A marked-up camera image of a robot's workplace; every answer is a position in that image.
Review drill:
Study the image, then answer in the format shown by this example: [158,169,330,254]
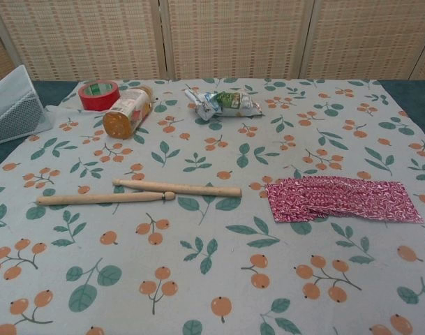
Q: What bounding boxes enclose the pink knitted cloth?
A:
[264,176,403,223]

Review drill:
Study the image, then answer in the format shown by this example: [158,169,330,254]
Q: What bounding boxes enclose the plain wooden drumstick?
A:
[112,178,242,197]

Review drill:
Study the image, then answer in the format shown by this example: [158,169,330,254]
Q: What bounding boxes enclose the crumpled white green snack bag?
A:
[184,89,262,121]

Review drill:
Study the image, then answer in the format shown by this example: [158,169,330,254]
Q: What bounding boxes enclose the floral leaf and fruit tablecloth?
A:
[0,78,425,335]

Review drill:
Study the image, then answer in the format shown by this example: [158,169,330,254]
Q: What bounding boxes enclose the clear plastic bottle orange cap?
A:
[103,87,154,140]

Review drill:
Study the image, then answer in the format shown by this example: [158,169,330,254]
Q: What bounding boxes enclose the wooden drumstick with green band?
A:
[36,191,177,207]

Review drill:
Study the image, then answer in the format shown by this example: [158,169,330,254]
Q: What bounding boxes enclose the bamboo folding screen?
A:
[0,0,425,88]

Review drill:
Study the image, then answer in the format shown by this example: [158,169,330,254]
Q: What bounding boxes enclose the red tape roll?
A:
[78,80,122,112]

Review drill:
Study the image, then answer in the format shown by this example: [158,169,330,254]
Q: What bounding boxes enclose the white mesh metal holder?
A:
[0,64,54,144]

